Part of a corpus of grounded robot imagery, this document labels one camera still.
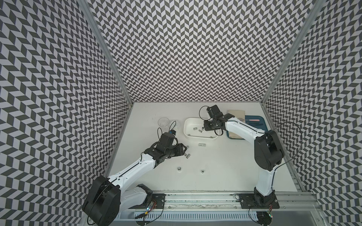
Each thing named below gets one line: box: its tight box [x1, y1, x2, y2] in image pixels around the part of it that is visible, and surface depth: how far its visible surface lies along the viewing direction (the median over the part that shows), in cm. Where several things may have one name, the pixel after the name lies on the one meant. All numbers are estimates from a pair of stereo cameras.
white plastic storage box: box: [183, 117, 219, 139], surface depth 102 cm
